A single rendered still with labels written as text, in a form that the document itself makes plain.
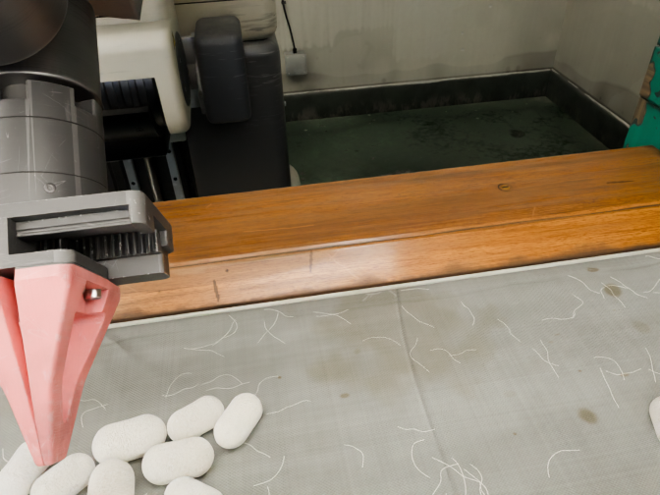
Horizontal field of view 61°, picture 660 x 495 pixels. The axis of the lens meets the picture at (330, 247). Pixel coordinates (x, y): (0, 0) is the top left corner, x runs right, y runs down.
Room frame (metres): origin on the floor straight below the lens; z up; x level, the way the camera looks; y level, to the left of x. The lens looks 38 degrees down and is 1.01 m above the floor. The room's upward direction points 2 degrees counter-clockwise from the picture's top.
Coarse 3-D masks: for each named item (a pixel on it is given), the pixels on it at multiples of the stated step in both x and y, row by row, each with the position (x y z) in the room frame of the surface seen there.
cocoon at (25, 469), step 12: (24, 444) 0.17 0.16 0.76; (24, 456) 0.16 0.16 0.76; (12, 468) 0.16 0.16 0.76; (24, 468) 0.16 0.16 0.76; (36, 468) 0.16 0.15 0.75; (0, 480) 0.15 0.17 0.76; (12, 480) 0.15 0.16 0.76; (24, 480) 0.15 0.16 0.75; (0, 492) 0.15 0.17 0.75; (12, 492) 0.15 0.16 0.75; (24, 492) 0.15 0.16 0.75
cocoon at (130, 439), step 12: (132, 420) 0.18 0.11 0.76; (144, 420) 0.18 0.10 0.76; (156, 420) 0.18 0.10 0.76; (108, 432) 0.17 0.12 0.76; (120, 432) 0.17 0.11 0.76; (132, 432) 0.17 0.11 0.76; (144, 432) 0.17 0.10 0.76; (156, 432) 0.17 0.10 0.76; (96, 444) 0.17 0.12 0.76; (108, 444) 0.17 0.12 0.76; (120, 444) 0.17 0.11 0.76; (132, 444) 0.17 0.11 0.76; (144, 444) 0.17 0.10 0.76; (96, 456) 0.16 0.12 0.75; (108, 456) 0.16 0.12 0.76; (120, 456) 0.16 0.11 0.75; (132, 456) 0.17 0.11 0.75
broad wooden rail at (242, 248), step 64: (256, 192) 0.40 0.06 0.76; (320, 192) 0.39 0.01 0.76; (384, 192) 0.39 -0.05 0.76; (448, 192) 0.38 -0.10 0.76; (512, 192) 0.38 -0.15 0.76; (576, 192) 0.38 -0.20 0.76; (640, 192) 0.37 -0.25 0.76; (192, 256) 0.31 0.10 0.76; (256, 256) 0.31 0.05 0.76; (320, 256) 0.31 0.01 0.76; (384, 256) 0.32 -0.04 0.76; (448, 256) 0.32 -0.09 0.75; (512, 256) 0.32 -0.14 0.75; (576, 256) 0.32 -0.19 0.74; (128, 320) 0.28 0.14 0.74
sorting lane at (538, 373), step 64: (640, 256) 0.32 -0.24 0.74; (192, 320) 0.27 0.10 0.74; (256, 320) 0.27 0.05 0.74; (320, 320) 0.27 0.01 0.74; (384, 320) 0.27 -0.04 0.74; (448, 320) 0.26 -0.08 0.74; (512, 320) 0.26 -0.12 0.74; (576, 320) 0.26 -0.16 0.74; (640, 320) 0.26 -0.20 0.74; (128, 384) 0.22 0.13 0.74; (192, 384) 0.22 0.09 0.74; (256, 384) 0.22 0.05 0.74; (320, 384) 0.22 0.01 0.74; (384, 384) 0.21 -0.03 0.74; (448, 384) 0.21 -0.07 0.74; (512, 384) 0.21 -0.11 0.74; (576, 384) 0.21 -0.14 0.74; (640, 384) 0.21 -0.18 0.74; (0, 448) 0.18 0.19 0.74; (256, 448) 0.17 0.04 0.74; (320, 448) 0.17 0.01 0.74; (384, 448) 0.17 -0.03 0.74; (448, 448) 0.17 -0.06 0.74; (512, 448) 0.17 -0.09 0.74; (576, 448) 0.17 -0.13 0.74; (640, 448) 0.17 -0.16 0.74
